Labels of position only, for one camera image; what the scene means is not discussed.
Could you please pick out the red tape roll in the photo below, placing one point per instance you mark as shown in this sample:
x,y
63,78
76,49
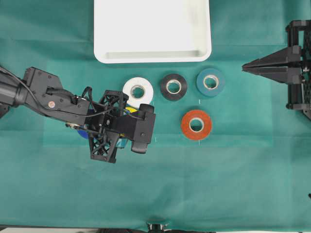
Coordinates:
x,y
201,116

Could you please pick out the black tape roll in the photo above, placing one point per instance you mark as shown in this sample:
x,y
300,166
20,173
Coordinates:
x,y
182,87

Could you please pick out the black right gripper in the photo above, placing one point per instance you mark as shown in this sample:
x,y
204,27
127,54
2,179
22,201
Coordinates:
x,y
299,79

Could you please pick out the blue tape roll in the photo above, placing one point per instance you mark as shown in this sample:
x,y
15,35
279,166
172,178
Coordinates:
x,y
83,134

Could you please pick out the white tape roll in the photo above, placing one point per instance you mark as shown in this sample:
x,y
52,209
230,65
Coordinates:
x,y
139,90

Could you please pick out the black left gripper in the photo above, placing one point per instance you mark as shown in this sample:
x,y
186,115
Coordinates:
x,y
102,139

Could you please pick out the black camera stand base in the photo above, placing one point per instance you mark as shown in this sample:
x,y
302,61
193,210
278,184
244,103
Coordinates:
x,y
151,228

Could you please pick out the white plastic tray case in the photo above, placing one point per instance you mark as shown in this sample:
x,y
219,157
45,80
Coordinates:
x,y
151,31

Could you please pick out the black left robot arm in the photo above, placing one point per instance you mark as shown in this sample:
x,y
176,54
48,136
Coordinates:
x,y
44,94

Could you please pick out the green tape roll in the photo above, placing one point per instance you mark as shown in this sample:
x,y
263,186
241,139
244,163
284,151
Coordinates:
x,y
210,82

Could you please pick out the green table cloth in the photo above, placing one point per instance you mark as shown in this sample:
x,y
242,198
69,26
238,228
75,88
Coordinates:
x,y
253,171

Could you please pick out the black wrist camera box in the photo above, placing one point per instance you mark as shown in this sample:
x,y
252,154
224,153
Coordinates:
x,y
137,127

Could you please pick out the yellow tape roll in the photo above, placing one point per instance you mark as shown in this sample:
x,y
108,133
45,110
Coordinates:
x,y
128,111

